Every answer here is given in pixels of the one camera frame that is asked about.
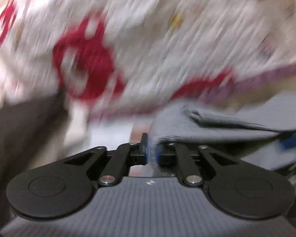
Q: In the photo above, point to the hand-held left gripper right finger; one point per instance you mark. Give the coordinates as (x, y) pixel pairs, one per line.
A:
(158, 154)

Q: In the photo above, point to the grey sweater with cat print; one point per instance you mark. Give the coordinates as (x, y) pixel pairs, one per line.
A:
(236, 123)

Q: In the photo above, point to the checkered round mat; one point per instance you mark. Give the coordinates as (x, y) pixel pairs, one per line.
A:
(111, 135)

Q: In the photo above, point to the dark brown folded garment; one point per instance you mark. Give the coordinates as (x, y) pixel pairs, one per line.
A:
(19, 140)

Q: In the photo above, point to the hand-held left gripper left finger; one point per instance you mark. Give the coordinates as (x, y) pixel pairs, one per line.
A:
(145, 153)

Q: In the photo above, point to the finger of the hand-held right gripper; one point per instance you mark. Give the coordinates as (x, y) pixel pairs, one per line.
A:
(292, 140)

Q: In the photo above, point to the white quilt with red bears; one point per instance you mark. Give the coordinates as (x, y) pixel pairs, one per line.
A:
(162, 42)

